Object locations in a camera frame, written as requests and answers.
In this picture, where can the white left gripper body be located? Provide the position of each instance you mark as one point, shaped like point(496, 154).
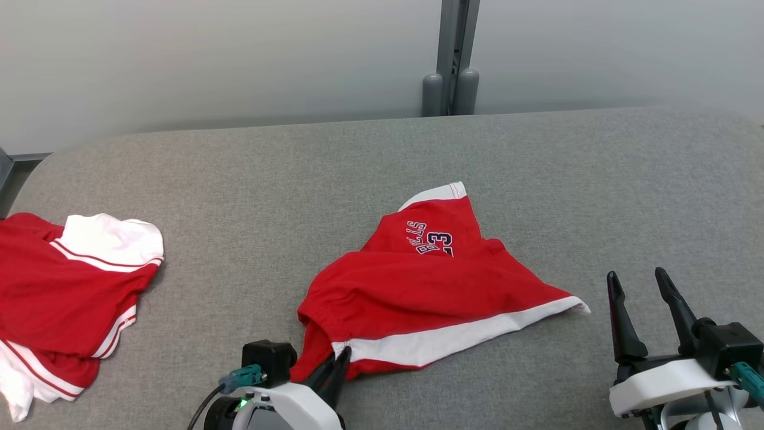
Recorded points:
point(292, 406)

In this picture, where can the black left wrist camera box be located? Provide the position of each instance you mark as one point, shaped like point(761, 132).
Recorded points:
point(268, 361)

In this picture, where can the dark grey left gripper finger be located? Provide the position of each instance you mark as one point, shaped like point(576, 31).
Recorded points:
point(322, 376)
point(340, 376)

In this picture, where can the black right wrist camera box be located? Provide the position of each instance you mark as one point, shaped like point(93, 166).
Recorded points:
point(728, 346)

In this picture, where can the red white basketball jersey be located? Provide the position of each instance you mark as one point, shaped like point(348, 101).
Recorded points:
point(54, 298)

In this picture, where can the grey metal partition post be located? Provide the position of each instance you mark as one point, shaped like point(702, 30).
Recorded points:
point(456, 36)

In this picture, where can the grey partition base rail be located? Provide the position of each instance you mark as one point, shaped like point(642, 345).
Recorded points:
point(30, 157)

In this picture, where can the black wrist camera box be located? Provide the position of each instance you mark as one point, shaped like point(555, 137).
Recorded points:
point(728, 346)
point(268, 361)

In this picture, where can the grey cylindrical post foot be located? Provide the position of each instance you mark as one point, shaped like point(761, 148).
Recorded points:
point(432, 95)
point(468, 92)

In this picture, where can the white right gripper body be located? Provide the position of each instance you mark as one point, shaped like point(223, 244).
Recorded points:
point(656, 382)

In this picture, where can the red shorts with white trim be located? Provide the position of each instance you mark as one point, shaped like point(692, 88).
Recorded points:
point(430, 292)

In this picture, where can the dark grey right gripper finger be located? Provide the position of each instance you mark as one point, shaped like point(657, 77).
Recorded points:
point(624, 328)
point(677, 304)

